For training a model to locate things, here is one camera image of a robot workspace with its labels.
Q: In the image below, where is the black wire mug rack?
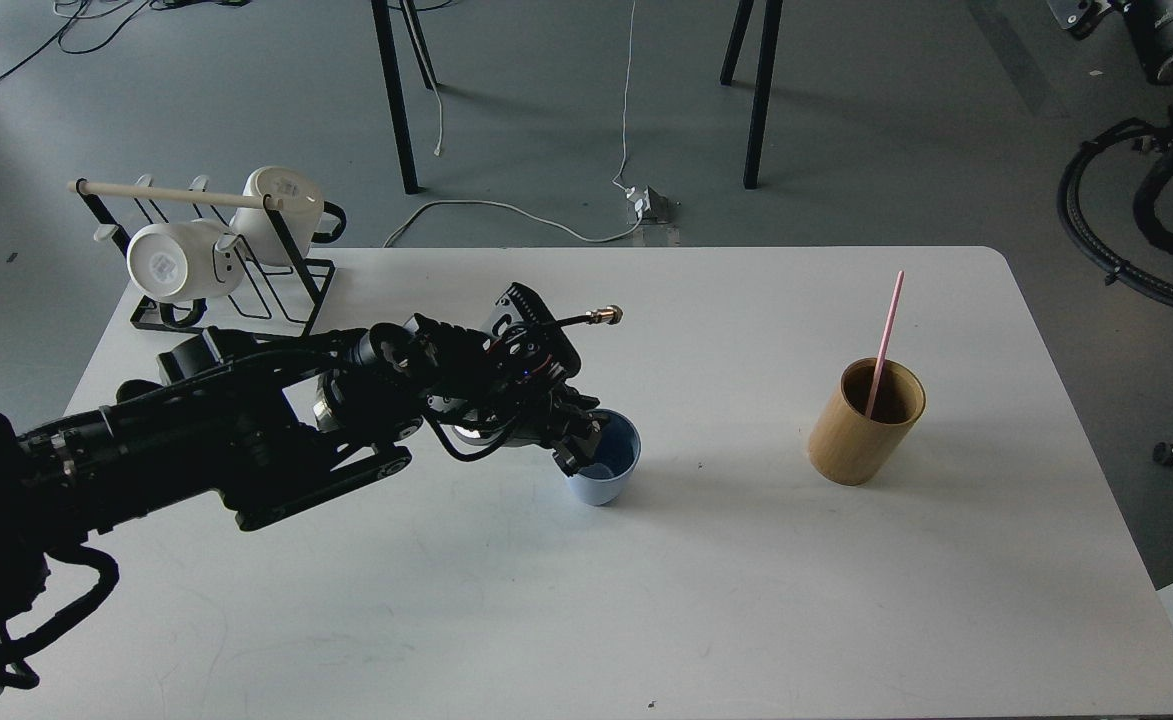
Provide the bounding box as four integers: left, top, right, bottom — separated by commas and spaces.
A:
68, 176, 335, 340

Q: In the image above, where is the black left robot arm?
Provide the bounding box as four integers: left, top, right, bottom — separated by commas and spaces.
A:
0, 281, 622, 697

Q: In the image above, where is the white floor cable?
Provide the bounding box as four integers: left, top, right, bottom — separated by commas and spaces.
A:
384, 199, 642, 247

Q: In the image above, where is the floor power socket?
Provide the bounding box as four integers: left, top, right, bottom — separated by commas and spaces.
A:
624, 184, 677, 225

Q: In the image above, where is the white mug front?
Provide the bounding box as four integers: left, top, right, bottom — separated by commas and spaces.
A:
126, 218, 246, 330

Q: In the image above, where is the white mug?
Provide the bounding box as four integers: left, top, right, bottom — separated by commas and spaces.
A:
230, 165, 347, 269
126, 218, 246, 330

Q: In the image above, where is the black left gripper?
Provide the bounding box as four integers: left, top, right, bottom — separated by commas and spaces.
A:
411, 283, 609, 477

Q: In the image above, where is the black table leg left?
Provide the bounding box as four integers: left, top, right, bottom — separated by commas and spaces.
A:
369, 1, 422, 195

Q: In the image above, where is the white hanging cable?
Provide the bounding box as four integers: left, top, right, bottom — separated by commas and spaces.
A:
613, 0, 639, 191

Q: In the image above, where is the blue plastic cup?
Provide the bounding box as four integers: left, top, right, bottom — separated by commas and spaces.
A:
567, 409, 642, 507

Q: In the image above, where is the black table leg right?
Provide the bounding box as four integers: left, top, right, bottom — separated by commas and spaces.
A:
743, 0, 784, 190

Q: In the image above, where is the bamboo cylindrical holder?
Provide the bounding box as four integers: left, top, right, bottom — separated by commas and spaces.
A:
807, 356, 925, 485

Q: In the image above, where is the white mug rear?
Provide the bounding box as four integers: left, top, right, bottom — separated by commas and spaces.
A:
230, 165, 347, 269

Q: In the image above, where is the black table leg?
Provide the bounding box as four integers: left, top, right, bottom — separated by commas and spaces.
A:
743, 0, 784, 190
369, 1, 422, 195

